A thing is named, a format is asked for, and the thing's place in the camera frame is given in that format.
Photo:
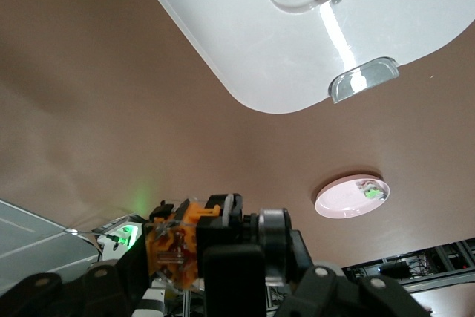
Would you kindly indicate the pink round plate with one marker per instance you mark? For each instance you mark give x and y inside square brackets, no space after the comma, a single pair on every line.
[334,203]

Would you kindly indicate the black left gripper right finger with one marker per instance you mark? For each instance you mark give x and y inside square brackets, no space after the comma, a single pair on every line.
[234,283]

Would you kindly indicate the white lidded storage box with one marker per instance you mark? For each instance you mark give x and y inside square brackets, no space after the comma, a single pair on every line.
[259,35]

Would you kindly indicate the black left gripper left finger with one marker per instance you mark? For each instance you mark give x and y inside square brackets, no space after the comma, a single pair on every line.
[92,294]

